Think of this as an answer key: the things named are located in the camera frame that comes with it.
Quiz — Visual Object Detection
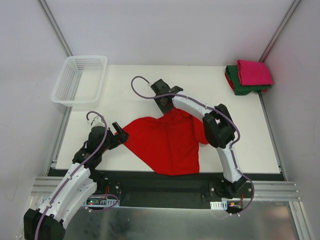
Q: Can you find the red t-shirt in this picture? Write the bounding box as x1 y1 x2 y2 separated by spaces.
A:
224 72 235 91
123 108 208 176

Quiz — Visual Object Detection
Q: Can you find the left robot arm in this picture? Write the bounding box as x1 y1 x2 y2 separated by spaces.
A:
23 122 129 240

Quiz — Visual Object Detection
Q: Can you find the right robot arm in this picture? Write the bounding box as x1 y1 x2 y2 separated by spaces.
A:
150 79 247 199

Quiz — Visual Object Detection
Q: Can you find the white plastic basket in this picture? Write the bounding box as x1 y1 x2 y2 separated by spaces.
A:
51 55 108 108

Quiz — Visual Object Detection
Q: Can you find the red folded t-shirt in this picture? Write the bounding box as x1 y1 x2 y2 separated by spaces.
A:
224 72 235 91

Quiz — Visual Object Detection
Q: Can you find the green folded t-shirt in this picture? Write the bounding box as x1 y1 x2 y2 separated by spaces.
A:
225 65 272 96

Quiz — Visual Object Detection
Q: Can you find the pink folded t-shirt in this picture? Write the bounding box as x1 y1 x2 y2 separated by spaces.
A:
237 59 274 86

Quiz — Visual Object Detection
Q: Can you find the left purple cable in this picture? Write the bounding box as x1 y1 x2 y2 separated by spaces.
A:
34 110 120 240

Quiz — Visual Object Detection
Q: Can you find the purple cable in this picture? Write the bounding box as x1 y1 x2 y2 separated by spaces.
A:
130 76 255 218
34 110 120 240

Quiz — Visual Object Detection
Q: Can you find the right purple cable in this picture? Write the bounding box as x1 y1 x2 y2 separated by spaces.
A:
130 76 255 218

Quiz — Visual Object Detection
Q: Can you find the left cable duct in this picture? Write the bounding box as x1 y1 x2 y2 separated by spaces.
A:
84 196 120 208

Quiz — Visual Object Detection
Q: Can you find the cable duct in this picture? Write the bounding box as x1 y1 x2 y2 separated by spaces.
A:
210 200 228 211
84 196 120 208

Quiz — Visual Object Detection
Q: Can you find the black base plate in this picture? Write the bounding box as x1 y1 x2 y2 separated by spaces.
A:
76 169 254 208

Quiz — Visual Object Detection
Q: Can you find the right cable duct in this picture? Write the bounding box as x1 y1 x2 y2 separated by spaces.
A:
210 200 228 211

